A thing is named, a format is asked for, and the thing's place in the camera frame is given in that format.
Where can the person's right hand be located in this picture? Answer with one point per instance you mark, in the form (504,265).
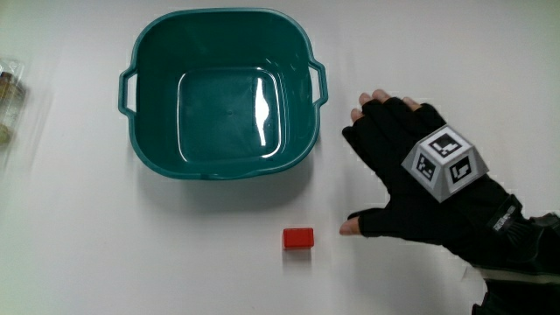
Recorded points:
(394,175)

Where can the red block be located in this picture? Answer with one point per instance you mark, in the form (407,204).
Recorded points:
(298,238)

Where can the person's right forearm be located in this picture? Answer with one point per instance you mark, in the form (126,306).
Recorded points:
(529,258)

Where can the green plastic basin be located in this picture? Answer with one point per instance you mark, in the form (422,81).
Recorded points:
(225,94)

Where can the clear plastic container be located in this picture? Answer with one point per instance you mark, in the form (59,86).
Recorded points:
(9,100)

